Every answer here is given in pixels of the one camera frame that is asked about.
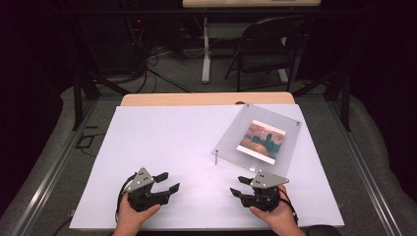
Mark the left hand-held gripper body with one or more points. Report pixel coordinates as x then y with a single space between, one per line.
141 183

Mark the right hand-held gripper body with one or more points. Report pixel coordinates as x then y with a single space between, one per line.
265 193

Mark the metal frame rod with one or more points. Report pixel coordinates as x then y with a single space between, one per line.
216 159

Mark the clear acrylic photo frame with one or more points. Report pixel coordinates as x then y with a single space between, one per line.
229 144

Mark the person's right hand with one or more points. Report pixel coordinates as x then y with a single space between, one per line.
278 216

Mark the person's left hand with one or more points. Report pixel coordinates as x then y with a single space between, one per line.
131 216

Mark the white board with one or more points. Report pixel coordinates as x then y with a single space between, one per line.
170 137

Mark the landscape painting print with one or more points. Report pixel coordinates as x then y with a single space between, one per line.
261 141

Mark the dark table grommet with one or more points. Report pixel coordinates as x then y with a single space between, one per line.
240 102

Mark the wooden table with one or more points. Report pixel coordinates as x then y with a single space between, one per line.
196 98

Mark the black metal strut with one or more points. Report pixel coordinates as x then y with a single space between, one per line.
78 105
345 105

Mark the black folding chair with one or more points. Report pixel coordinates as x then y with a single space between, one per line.
262 62

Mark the white desk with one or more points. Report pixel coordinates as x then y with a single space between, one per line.
206 65

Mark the dark equipment rack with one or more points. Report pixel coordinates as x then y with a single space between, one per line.
137 32

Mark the dark curtain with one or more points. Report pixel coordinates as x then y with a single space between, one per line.
29 82
387 82

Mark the aluminium floor rail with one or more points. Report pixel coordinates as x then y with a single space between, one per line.
364 183
49 183

